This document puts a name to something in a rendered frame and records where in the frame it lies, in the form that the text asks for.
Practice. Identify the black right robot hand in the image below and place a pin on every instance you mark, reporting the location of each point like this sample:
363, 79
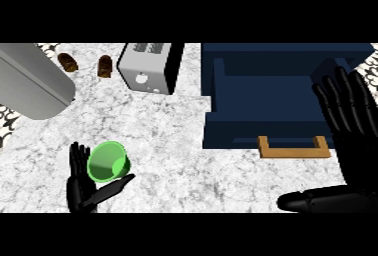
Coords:
355, 156

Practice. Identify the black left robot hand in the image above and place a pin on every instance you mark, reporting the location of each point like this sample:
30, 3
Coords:
79, 191

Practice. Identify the green cup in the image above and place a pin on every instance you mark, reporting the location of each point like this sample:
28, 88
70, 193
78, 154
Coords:
109, 162

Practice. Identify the silver toaster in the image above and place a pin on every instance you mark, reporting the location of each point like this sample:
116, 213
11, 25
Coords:
149, 68

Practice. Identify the dark blue drawer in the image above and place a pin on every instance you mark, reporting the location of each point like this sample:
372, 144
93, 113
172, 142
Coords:
268, 96

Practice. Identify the brown bread loaf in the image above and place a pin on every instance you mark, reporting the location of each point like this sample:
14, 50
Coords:
69, 62
104, 66

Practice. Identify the large grey rounded appliance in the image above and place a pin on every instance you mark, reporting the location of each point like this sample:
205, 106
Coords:
30, 81

